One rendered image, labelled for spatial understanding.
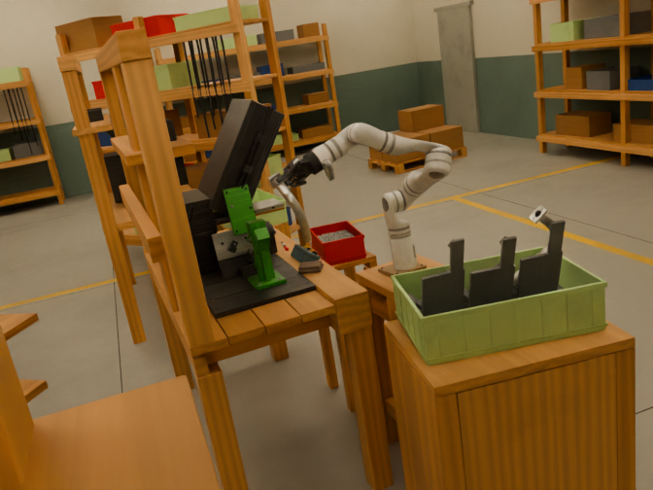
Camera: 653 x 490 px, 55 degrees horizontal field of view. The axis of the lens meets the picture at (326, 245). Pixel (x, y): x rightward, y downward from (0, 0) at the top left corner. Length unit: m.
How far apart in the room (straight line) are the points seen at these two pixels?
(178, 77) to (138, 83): 3.94
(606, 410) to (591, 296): 0.38
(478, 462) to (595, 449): 0.42
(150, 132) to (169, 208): 0.25
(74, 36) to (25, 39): 4.96
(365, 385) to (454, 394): 0.65
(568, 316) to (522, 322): 0.16
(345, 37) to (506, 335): 10.75
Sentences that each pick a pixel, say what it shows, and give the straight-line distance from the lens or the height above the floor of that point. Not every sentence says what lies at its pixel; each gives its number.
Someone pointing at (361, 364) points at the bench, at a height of 0.60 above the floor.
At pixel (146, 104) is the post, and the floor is 1.72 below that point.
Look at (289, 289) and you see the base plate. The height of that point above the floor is 0.90.
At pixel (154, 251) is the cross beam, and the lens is 2.25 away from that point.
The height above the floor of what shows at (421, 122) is 0.57.
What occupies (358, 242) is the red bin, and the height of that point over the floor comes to 0.89.
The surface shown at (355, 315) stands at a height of 0.82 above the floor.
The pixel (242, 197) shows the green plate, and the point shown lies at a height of 1.22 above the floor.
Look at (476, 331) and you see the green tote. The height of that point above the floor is 0.88.
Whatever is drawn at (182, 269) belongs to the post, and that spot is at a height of 1.17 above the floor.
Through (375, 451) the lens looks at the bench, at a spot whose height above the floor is 0.19.
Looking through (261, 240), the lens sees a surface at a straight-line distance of 2.54.
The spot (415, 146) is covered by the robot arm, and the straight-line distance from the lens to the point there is 2.21.
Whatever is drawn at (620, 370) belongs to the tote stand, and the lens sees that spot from 2.26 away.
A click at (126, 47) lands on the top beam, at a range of 2.08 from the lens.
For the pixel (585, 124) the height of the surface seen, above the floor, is 0.42.
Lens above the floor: 1.80
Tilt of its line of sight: 17 degrees down
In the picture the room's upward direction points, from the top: 9 degrees counter-clockwise
